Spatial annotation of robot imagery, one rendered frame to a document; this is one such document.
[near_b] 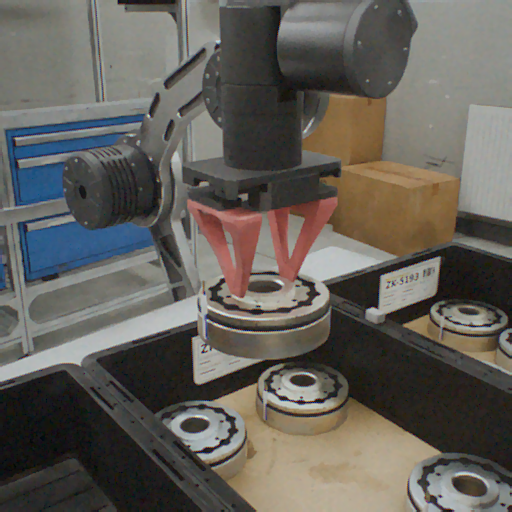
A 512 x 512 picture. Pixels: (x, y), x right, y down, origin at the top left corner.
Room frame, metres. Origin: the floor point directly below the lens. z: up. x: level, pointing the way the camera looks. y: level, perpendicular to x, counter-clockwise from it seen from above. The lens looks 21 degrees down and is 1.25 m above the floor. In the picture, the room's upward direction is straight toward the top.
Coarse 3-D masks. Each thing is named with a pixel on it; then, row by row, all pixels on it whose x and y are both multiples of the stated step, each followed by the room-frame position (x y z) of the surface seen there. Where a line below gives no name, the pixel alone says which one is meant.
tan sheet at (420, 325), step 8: (416, 320) 0.86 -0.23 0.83; (424, 320) 0.86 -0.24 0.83; (416, 328) 0.84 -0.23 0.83; (424, 328) 0.84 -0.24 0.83; (464, 352) 0.77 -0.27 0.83; (472, 352) 0.77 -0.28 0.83; (480, 352) 0.77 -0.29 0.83; (488, 352) 0.77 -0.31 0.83; (496, 352) 0.77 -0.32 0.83; (488, 360) 0.75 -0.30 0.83
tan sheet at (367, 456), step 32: (256, 384) 0.69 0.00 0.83; (256, 416) 0.62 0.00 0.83; (352, 416) 0.62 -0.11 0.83; (256, 448) 0.56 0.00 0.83; (288, 448) 0.56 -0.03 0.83; (320, 448) 0.56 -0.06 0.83; (352, 448) 0.56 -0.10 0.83; (384, 448) 0.56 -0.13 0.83; (416, 448) 0.56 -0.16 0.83; (256, 480) 0.51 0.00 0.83; (288, 480) 0.51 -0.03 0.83; (320, 480) 0.51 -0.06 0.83; (352, 480) 0.51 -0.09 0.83; (384, 480) 0.51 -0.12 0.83
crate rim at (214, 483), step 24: (336, 312) 0.68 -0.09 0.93; (144, 336) 0.62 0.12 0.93; (168, 336) 0.62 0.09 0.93; (384, 336) 0.63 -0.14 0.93; (96, 360) 0.57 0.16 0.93; (432, 360) 0.58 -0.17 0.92; (456, 360) 0.57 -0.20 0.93; (480, 384) 0.53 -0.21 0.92; (504, 384) 0.52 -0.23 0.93; (144, 408) 0.48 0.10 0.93; (168, 432) 0.45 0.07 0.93; (192, 456) 0.42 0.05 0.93; (216, 480) 0.39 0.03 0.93; (240, 504) 0.36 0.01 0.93
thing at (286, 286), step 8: (256, 280) 0.48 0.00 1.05; (264, 280) 0.48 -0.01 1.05; (272, 280) 0.48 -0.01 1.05; (280, 280) 0.48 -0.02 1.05; (288, 280) 0.48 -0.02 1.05; (248, 288) 0.47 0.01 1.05; (280, 288) 0.47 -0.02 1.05; (288, 288) 0.46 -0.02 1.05; (248, 296) 0.45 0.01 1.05; (256, 296) 0.44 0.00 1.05; (264, 296) 0.44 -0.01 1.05; (272, 296) 0.44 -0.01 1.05; (280, 296) 0.45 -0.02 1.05; (288, 296) 0.45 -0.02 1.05
